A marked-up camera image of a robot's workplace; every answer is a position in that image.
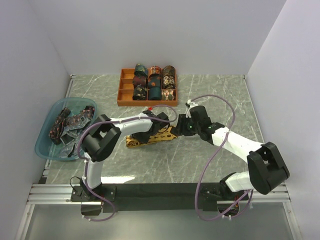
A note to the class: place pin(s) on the teal plain rolled tie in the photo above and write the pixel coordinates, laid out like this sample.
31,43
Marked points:
155,94

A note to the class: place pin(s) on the red patterned rolled tie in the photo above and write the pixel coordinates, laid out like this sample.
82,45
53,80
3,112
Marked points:
154,71

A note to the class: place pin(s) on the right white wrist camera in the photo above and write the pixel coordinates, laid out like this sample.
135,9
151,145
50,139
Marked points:
189,105

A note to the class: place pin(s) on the dark green rolled tie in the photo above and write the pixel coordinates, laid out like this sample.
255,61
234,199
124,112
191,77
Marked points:
141,70

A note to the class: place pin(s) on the maroon rolled tie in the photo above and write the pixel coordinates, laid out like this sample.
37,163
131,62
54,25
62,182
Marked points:
139,81

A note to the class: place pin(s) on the brown patterned rolled tie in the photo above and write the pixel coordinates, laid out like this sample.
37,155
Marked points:
168,70

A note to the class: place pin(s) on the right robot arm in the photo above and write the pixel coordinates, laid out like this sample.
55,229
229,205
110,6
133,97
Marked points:
266,166

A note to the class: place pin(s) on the yellow beetle print tie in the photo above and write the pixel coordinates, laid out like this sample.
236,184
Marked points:
165,134

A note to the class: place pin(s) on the aluminium rail frame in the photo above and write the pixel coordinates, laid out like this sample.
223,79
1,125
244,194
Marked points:
50,214

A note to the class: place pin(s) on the grey blue patterned tie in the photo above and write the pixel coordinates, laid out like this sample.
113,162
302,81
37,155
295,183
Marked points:
69,140

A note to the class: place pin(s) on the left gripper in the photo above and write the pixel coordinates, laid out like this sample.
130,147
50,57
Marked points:
140,138

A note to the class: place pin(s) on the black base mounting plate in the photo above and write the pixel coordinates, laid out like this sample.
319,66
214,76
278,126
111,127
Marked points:
165,196

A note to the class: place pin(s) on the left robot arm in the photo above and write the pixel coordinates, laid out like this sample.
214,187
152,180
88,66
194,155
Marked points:
99,141

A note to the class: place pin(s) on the red green paisley rolled tie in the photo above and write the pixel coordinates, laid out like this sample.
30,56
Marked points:
168,94

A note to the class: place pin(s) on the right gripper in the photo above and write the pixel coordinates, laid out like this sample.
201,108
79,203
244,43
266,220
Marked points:
181,129

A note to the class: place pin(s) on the brown floral rolled tie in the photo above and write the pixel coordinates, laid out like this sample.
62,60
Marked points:
168,82

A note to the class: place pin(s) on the teal plastic basin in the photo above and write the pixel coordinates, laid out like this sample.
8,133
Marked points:
44,147

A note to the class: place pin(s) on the black red dotted tie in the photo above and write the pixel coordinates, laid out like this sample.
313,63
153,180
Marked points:
58,126

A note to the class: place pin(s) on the black gold rolled tie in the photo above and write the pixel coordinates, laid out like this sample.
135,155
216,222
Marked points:
139,93

